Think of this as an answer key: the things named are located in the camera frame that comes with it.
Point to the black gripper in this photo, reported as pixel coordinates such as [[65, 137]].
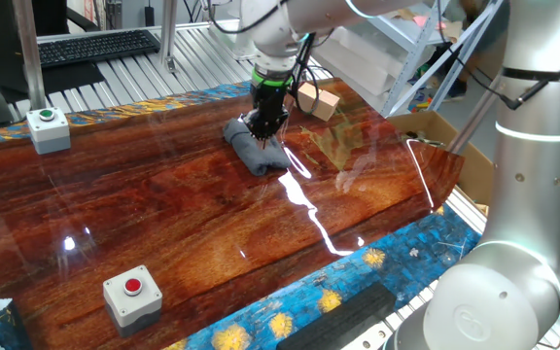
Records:
[[269, 99]]

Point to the grey-blue terry cloth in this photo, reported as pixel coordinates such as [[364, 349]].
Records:
[[260, 158]]

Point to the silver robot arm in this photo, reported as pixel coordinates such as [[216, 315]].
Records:
[[537, 194]]

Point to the light wooden block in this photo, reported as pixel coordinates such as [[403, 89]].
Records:
[[327, 104], [308, 94]]

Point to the white foam boxes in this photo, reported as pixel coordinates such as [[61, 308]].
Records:
[[358, 63]]

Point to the glossy wood-pattern table sheet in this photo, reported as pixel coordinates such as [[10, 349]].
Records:
[[163, 204]]

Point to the black power adapter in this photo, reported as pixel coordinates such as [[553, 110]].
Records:
[[149, 15]]

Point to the white metal shelf rack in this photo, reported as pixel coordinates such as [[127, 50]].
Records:
[[421, 53]]

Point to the black computer keyboard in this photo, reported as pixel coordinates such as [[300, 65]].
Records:
[[95, 46]]

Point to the black desk mat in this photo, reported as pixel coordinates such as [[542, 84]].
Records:
[[66, 78]]

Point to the brown cardboard box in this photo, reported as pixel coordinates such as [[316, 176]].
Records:
[[474, 170]]

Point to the green push-button box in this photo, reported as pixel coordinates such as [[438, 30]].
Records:
[[48, 129]]

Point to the red push-button box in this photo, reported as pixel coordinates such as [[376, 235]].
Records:
[[131, 301]]

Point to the thin aluminium frame post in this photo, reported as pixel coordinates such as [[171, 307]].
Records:
[[168, 34]]

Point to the thick aluminium frame post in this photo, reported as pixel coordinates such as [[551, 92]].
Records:
[[29, 53]]

